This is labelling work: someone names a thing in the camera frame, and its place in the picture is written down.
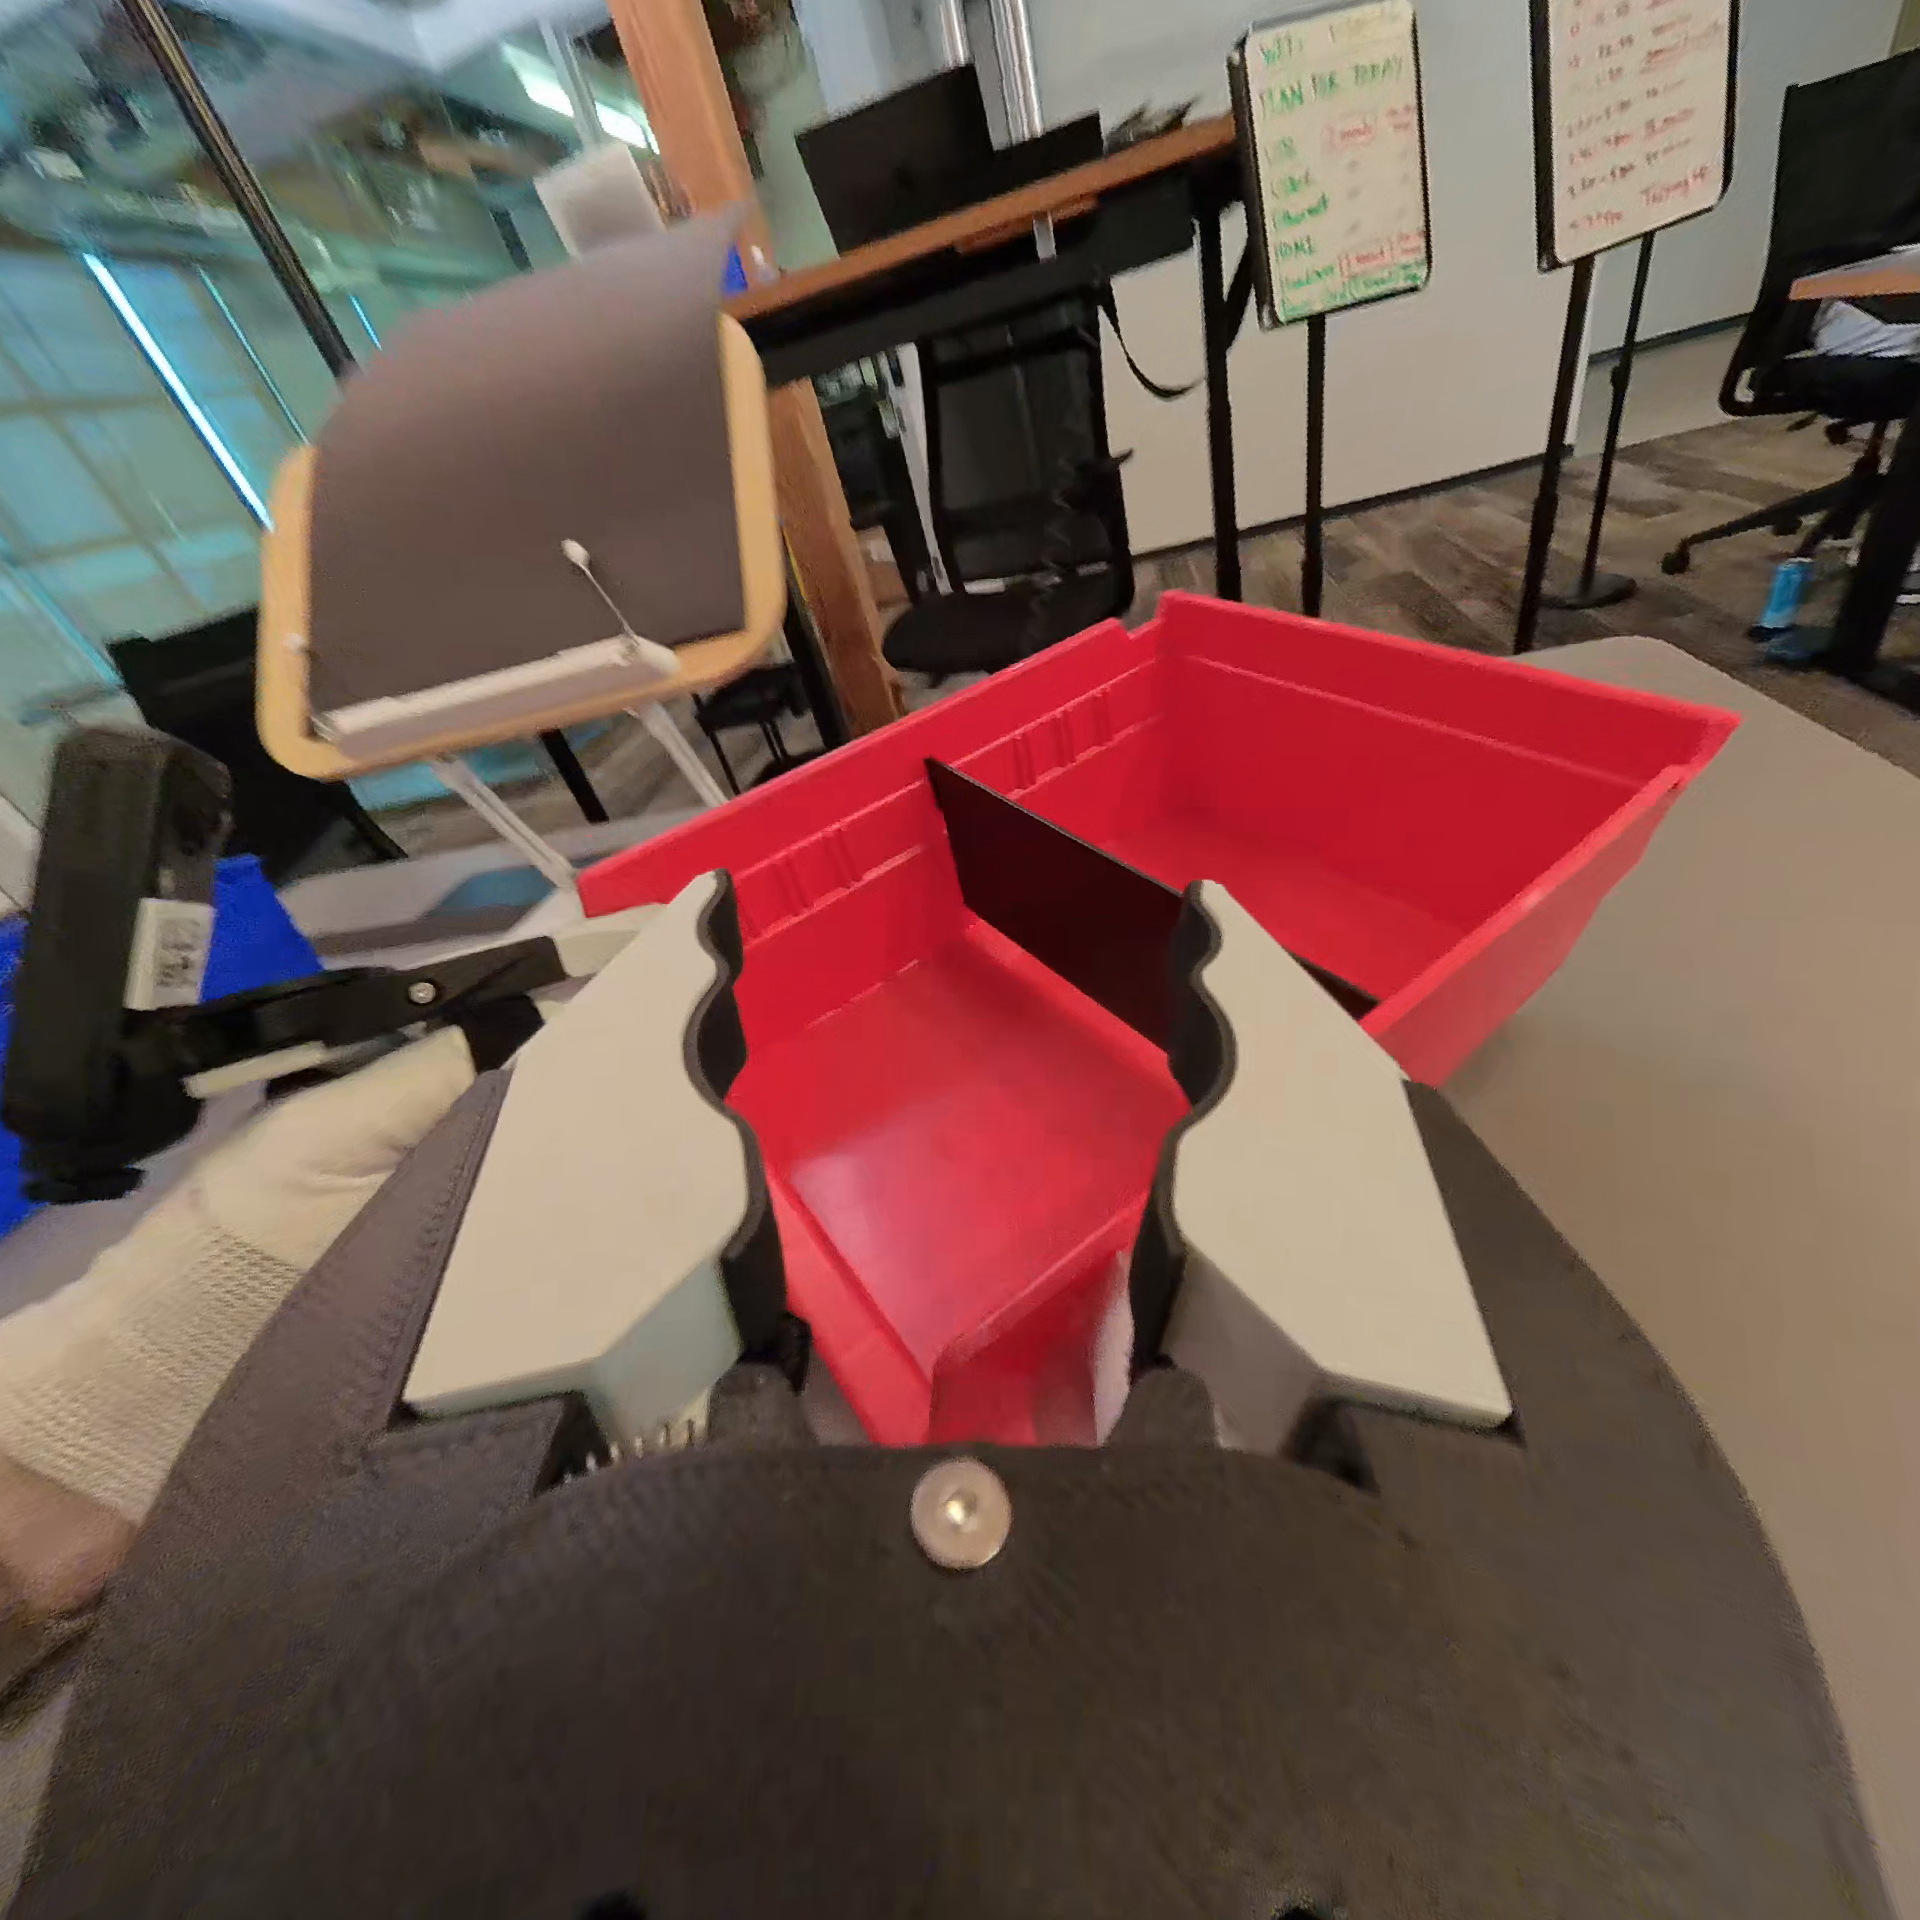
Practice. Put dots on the red plastic bin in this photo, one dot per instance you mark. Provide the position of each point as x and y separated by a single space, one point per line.
991 1141

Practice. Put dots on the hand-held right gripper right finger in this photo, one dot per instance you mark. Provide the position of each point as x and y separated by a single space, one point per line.
1322 1201

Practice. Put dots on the person's left hand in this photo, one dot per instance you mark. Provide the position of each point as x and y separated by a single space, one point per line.
180 1321

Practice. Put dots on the black monitor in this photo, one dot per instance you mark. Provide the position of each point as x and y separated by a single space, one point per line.
930 151

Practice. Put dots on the blue plastic bin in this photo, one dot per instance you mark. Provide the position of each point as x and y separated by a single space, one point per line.
256 930

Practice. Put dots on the background office desk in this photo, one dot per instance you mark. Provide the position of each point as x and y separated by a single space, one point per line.
991 226

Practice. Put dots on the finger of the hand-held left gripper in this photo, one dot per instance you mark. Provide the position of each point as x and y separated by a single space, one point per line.
481 967
392 1052

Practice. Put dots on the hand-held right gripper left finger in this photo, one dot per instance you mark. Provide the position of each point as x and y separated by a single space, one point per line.
586 1201

